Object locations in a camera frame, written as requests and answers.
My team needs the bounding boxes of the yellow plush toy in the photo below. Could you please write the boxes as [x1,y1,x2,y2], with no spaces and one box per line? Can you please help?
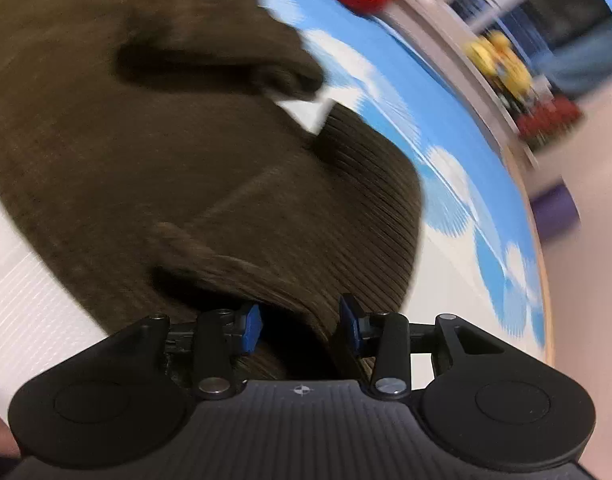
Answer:
[464,30,533,104]

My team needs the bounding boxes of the white window sill ledge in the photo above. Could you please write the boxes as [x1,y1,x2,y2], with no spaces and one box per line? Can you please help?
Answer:
[382,0,537,169]

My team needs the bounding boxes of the purple box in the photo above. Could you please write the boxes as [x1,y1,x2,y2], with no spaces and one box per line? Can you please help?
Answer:
[530,180,579,243]

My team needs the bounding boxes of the blue white patterned bed sheet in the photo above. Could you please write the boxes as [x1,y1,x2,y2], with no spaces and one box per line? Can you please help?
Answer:
[0,0,553,415]

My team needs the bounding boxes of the dark brown corduroy pants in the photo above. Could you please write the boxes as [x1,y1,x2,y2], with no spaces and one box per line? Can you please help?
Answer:
[0,0,422,378]

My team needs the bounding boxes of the red brown plush toy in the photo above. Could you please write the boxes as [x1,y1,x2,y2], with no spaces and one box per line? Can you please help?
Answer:
[515,94,584,153]

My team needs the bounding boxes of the blue curtain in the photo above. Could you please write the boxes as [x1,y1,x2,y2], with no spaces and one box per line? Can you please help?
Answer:
[540,25,612,99]

